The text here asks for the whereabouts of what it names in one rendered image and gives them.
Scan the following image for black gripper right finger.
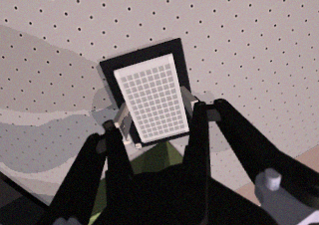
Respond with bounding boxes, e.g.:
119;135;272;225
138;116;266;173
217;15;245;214
172;86;319;225

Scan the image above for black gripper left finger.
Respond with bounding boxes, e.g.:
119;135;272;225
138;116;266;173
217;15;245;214
35;103;143;225

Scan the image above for white multi-well plate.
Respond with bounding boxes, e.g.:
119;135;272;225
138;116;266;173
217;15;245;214
114;54;189;143

